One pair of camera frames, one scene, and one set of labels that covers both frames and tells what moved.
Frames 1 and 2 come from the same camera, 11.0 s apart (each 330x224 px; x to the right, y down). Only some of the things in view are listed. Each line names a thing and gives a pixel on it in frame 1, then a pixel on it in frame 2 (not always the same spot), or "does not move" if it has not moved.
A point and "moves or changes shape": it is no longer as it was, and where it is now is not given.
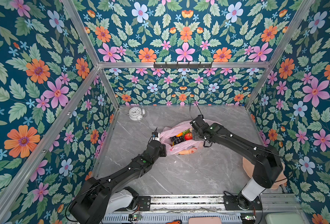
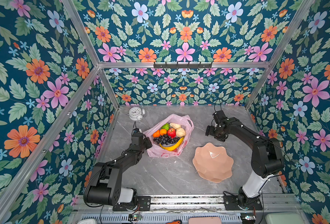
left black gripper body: (162, 151) → (145, 144)
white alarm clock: (136, 113) does not move
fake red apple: (188, 136) → (172, 133)
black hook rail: (182, 66) does not move
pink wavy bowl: (249, 166) → (212, 163)
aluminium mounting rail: (214, 204) does not move
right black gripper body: (196, 136) → (217, 135)
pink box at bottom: (204, 220) does not move
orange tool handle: (177, 221) does not move
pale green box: (284, 218) does not move
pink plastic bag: (186, 147) moves or changes shape
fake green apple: (185, 132) → (165, 126)
